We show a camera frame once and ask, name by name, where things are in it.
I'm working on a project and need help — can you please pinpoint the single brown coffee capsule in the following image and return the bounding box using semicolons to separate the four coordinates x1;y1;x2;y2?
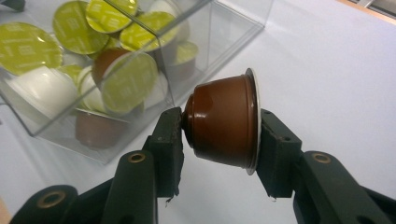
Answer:
180;67;263;176

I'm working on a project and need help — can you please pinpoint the clear plastic box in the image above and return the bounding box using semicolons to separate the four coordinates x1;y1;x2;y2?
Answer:
0;0;276;165

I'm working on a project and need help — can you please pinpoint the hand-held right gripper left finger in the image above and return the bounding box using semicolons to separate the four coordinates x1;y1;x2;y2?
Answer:
100;106;185;224

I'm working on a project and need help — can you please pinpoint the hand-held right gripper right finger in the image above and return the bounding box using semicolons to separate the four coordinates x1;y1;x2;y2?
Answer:
255;108;394;224

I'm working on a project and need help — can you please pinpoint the wooden table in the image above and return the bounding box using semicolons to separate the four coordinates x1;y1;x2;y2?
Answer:
335;0;396;26

